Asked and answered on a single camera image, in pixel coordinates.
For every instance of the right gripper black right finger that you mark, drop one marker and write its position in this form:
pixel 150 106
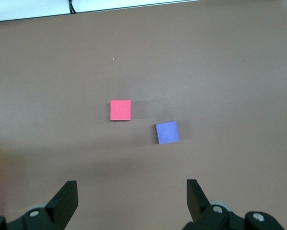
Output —
pixel 201 213

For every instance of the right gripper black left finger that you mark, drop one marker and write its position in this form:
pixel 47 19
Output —
pixel 59 210

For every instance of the purple foam cube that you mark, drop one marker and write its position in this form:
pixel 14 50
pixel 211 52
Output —
pixel 167 132

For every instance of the red foam cube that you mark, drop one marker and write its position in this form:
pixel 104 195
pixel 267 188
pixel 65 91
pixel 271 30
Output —
pixel 120 110

